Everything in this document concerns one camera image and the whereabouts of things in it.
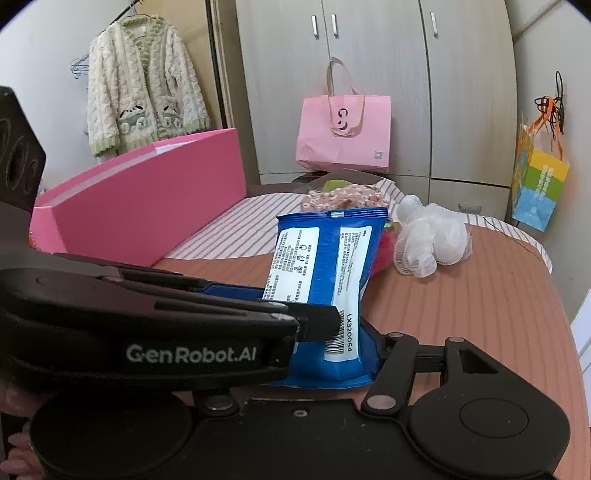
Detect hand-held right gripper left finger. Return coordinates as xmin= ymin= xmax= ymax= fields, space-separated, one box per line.
xmin=196 ymin=390 xmax=243 ymax=416

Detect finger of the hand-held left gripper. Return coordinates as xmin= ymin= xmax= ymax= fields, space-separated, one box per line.
xmin=52 ymin=253 xmax=266 ymax=302
xmin=99 ymin=272 xmax=342 ymax=343

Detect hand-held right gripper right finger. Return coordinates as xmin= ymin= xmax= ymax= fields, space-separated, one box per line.
xmin=360 ymin=323 xmax=513 ymax=416

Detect blue snack packet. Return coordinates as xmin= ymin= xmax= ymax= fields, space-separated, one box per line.
xmin=263 ymin=208 xmax=389 ymax=388

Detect pink cardboard box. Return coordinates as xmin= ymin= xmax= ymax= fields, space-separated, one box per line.
xmin=30 ymin=128 xmax=247 ymax=268

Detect red soft item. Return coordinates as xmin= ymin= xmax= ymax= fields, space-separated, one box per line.
xmin=369 ymin=226 xmax=399 ymax=278

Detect person's left hand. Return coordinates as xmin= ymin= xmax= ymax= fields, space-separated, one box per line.
xmin=0 ymin=376 xmax=35 ymax=469

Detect striped bed sheet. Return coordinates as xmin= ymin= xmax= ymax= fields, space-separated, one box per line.
xmin=164 ymin=178 xmax=552 ymax=273

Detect floral cloth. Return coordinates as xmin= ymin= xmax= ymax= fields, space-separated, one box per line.
xmin=301 ymin=182 xmax=393 ymax=215

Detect pink tote bag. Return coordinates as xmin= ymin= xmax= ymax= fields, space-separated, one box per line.
xmin=295 ymin=58 xmax=392 ymax=174

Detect cream fleece jacket green trim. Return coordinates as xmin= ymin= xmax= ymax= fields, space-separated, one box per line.
xmin=87 ymin=14 xmax=212 ymax=160

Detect colourful paper gift bag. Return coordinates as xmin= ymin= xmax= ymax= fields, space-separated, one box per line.
xmin=510 ymin=122 xmax=571 ymax=233

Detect beige wardrobe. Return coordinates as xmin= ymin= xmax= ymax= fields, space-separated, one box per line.
xmin=233 ymin=0 xmax=518 ymax=217

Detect orange and black strings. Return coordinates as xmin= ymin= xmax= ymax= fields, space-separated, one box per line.
xmin=533 ymin=71 xmax=566 ymax=139

